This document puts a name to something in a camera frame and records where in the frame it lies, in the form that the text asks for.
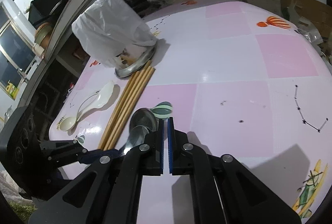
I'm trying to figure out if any wooden chopstick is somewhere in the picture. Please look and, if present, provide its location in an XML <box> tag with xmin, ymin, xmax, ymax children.
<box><xmin>103</xmin><ymin>66</ymin><xmax>155</xmax><ymax>151</ymax></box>
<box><xmin>98</xmin><ymin>59</ymin><xmax>151</xmax><ymax>150</ymax></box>
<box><xmin>105</xmin><ymin>66</ymin><xmax>155</xmax><ymax>150</ymax></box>
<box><xmin>101</xmin><ymin>64</ymin><xmax>153</xmax><ymax>150</ymax></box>

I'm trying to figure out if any large metal spoon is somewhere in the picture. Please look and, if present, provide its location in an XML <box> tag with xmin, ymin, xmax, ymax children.
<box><xmin>119</xmin><ymin>108</ymin><xmax>158</xmax><ymax>157</ymax></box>

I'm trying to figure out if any steel utensil holder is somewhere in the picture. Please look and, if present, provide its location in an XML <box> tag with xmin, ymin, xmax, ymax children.
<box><xmin>114</xmin><ymin>44</ymin><xmax>156</xmax><ymax>78</ymax></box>

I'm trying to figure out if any brown clay pot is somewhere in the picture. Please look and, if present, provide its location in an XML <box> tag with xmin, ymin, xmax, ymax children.
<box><xmin>34</xmin><ymin>22</ymin><xmax>53</xmax><ymax>50</ymax></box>

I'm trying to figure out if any white plastic bag cover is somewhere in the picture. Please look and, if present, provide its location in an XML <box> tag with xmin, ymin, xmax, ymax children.
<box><xmin>71</xmin><ymin>0</ymin><xmax>157</xmax><ymax>67</ymax></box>

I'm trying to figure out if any black box appliance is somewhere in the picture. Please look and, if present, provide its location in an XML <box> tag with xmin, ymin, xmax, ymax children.
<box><xmin>28</xmin><ymin>0</ymin><xmax>60</xmax><ymax>27</ymax></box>

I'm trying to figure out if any cardboard box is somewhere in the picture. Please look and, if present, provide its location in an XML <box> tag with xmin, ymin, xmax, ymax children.
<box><xmin>280</xmin><ymin>0</ymin><xmax>331</xmax><ymax>39</ymax></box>

